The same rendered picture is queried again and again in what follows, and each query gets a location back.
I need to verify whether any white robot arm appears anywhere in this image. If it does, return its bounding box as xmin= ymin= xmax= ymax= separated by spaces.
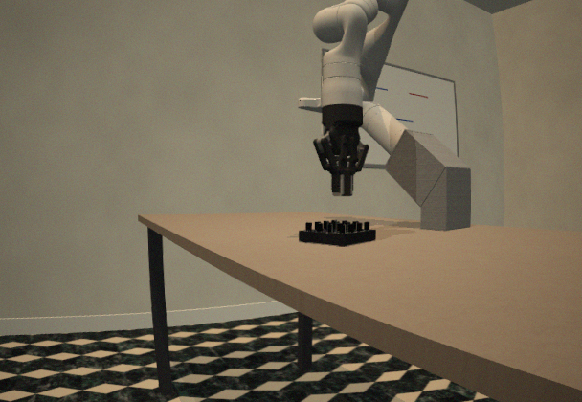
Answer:
xmin=298 ymin=0 xmax=409 ymax=155

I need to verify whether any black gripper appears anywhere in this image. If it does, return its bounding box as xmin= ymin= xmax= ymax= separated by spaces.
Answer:
xmin=313 ymin=104 xmax=369 ymax=196

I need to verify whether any black knob box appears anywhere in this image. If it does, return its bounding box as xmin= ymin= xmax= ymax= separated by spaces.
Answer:
xmin=299 ymin=220 xmax=376 ymax=247

